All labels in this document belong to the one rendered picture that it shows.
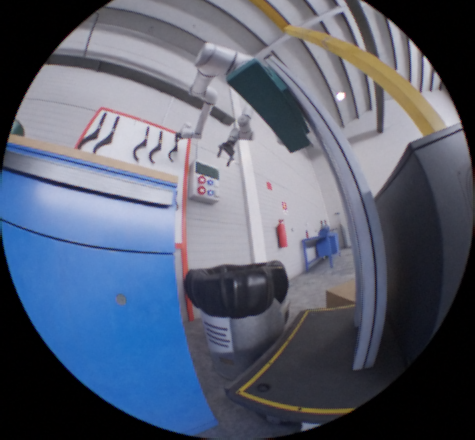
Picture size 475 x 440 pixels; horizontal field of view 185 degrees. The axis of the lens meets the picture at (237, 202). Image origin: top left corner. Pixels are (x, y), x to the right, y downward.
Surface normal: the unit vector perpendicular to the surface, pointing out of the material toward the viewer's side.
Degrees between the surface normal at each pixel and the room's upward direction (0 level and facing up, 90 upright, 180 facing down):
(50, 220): 90
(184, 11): 173
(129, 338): 90
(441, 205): 90
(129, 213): 90
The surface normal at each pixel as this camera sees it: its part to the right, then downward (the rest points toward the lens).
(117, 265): 0.70, -0.31
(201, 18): 0.18, 0.89
